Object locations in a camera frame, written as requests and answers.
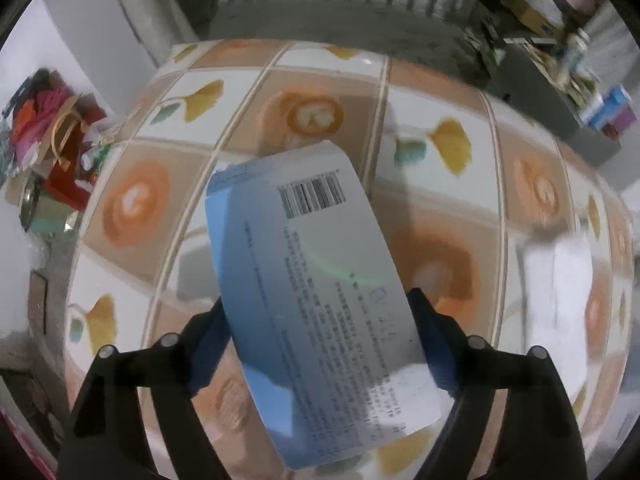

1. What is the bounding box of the white tissue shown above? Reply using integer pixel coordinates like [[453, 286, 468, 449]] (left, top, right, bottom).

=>
[[523, 233, 593, 396]]

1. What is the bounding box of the blue white medicine box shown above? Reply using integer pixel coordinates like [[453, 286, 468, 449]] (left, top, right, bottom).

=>
[[205, 141, 442, 470]]

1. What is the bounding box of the patterned tablecloth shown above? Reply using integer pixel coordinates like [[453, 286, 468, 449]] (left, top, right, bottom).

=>
[[51, 39, 634, 479]]

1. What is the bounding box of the red gift bag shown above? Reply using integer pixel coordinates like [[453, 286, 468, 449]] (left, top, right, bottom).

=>
[[43, 106, 106, 212]]

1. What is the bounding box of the purple cup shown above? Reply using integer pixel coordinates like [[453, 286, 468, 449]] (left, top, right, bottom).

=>
[[603, 105, 638, 140]]

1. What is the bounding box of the blue detergent bottle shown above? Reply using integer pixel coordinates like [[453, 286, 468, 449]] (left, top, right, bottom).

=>
[[588, 84, 630, 130]]

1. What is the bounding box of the grey side cabinet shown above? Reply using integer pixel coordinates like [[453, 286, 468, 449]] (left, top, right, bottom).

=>
[[487, 46, 622, 167]]

